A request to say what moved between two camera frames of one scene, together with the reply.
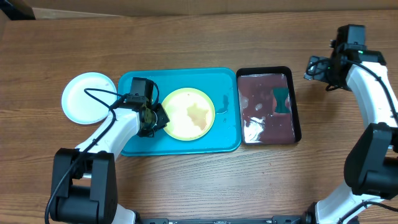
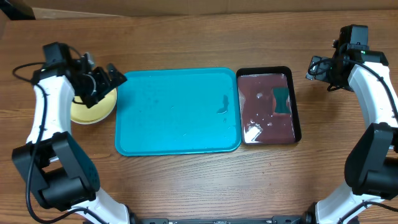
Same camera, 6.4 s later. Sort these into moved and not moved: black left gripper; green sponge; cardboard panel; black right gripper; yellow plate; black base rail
Moved: black left gripper; yellow plate
Not moved: black right gripper; black base rail; green sponge; cardboard panel
